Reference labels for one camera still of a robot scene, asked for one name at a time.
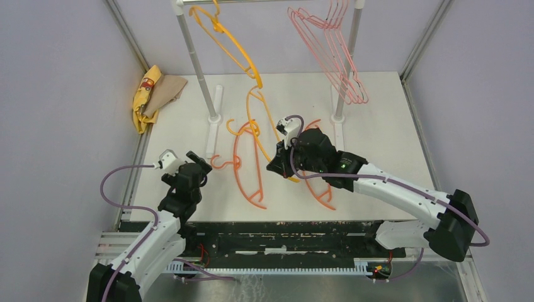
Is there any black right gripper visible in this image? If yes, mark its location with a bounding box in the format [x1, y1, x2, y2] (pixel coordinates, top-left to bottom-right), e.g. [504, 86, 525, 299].
[268, 136, 324, 178]

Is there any yellow plastic hanger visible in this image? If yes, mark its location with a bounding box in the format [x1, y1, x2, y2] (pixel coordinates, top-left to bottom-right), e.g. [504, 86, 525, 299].
[225, 86, 300, 183]
[188, 1, 263, 89]

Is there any orange plastic hanger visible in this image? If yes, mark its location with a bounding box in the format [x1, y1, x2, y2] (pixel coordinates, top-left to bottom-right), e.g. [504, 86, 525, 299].
[210, 119, 267, 210]
[302, 120, 337, 211]

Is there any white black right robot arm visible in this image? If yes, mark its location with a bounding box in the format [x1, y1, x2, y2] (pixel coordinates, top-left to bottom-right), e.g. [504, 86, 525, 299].
[266, 128, 482, 262]

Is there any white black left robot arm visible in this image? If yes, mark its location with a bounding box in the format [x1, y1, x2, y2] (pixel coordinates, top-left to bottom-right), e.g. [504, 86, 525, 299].
[86, 149, 212, 301]

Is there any white rack foot left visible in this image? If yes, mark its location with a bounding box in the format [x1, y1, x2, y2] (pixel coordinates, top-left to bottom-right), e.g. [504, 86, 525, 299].
[205, 84, 224, 159]

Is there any yellow printed cloth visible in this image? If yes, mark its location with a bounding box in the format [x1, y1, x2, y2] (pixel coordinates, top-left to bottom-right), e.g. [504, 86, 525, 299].
[132, 65, 162, 135]

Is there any beige cloth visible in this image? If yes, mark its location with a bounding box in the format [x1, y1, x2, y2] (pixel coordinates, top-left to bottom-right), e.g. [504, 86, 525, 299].
[142, 75, 188, 118]

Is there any grey rack pole right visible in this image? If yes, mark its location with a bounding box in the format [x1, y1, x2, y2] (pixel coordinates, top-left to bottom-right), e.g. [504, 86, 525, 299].
[339, 0, 365, 103]

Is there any grey rack pole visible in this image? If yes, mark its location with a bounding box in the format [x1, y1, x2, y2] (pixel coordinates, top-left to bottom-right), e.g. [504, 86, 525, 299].
[339, 0, 365, 103]
[170, 1, 219, 122]

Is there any grey rack pole left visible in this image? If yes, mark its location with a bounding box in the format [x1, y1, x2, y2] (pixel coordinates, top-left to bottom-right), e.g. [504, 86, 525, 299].
[170, 1, 219, 122]

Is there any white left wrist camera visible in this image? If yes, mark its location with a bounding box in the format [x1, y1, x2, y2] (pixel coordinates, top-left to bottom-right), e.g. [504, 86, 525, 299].
[154, 149, 186, 175]

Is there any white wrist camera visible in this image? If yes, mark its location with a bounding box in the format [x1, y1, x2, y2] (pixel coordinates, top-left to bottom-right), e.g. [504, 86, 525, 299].
[276, 115, 304, 150]
[154, 149, 186, 175]

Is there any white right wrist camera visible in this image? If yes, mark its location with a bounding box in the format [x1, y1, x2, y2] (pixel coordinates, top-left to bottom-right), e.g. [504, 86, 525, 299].
[276, 115, 304, 150]

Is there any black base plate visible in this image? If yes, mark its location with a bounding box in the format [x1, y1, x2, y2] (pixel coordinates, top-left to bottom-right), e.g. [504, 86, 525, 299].
[180, 221, 418, 269]

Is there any white slotted cable duct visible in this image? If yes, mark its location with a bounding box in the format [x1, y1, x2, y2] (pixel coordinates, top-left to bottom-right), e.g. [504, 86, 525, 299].
[162, 259, 373, 277]

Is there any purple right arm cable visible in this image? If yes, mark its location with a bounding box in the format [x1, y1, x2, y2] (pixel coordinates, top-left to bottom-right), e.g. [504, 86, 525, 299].
[283, 115, 491, 282]

